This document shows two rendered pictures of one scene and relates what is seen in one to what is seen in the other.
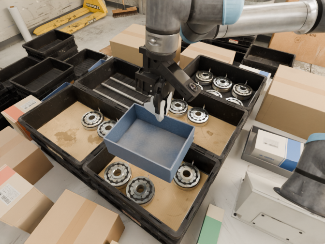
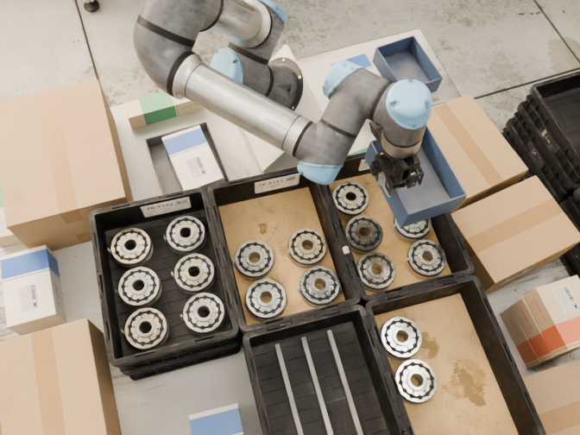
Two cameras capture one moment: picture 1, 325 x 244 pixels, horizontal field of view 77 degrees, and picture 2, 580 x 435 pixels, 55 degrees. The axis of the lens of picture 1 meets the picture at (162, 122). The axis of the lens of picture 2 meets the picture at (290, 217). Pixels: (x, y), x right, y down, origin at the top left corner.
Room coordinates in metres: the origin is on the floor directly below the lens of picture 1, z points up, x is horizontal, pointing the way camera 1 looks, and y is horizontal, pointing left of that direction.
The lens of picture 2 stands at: (1.05, 0.18, 2.20)
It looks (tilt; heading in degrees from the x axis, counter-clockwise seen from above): 65 degrees down; 214
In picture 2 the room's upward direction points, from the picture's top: 7 degrees clockwise
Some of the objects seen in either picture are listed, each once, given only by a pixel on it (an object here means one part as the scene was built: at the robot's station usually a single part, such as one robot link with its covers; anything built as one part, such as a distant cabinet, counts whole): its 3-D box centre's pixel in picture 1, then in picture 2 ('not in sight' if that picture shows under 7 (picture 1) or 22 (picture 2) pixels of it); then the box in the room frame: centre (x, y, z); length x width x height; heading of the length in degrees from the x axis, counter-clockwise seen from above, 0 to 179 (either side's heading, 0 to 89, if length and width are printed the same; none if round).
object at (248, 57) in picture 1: (260, 77); not in sight; (1.63, -0.95, 0.37); 0.40 x 0.30 x 0.45; 61
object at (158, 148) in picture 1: (150, 139); (413, 175); (0.34, 0.03, 1.10); 0.20 x 0.15 x 0.07; 62
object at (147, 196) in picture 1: (140, 189); (412, 220); (0.30, 0.08, 0.86); 0.10 x 0.10 x 0.01
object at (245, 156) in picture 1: (274, 151); (189, 169); (0.55, -0.55, 0.73); 0.27 x 0.20 x 0.05; 62
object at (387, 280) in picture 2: not in sight; (376, 269); (0.48, 0.09, 0.86); 0.10 x 0.10 x 0.01
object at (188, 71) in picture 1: (218, 87); (165, 278); (0.86, -0.30, 0.87); 0.40 x 0.30 x 0.11; 56
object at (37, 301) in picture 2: (250, 79); (33, 290); (1.10, -0.58, 0.75); 0.20 x 0.12 x 0.09; 58
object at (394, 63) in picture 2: not in sight; (406, 69); (-0.23, -0.28, 0.74); 0.20 x 0.15 x 0.07; 65
